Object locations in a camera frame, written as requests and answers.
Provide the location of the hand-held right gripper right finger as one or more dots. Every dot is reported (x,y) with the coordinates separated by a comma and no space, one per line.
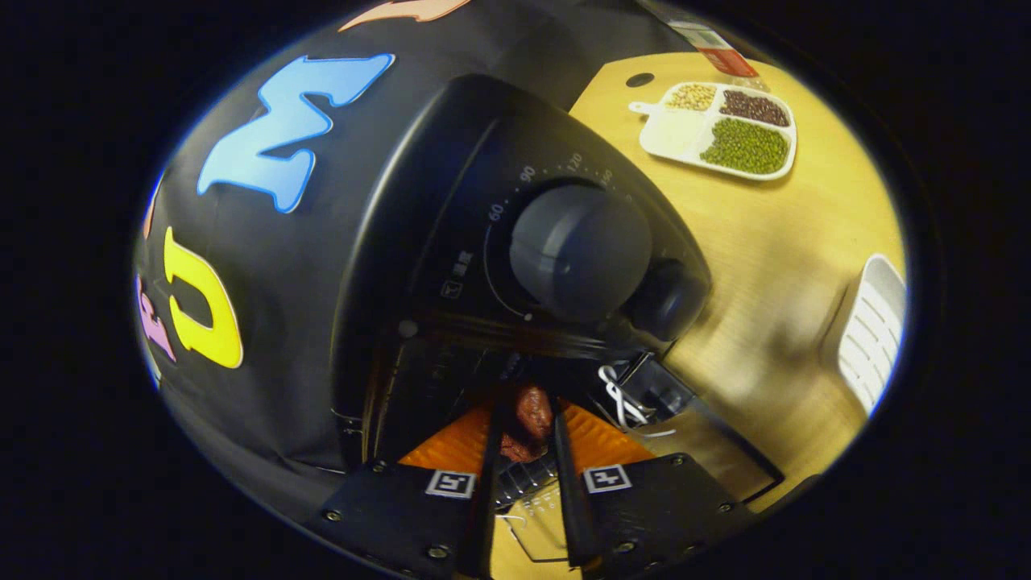
(564,499)

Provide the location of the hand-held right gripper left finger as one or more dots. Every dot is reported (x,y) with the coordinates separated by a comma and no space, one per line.
(487,499)

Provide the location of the red braised meat piece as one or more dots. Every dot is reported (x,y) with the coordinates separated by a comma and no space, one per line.
(532,415)

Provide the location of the white twist tie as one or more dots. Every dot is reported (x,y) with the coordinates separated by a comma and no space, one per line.
(619,396)

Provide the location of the black backdrop cloth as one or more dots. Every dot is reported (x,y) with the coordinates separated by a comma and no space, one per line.
(266,266)

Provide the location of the small white ribbed plate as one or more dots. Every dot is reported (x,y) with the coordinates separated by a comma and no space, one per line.
(874,330)

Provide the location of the white compartment tray with beans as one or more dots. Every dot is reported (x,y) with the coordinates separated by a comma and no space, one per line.
(685,133)

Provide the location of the clear plastic bottle red label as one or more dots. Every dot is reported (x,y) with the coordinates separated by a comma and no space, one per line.
(721,56)

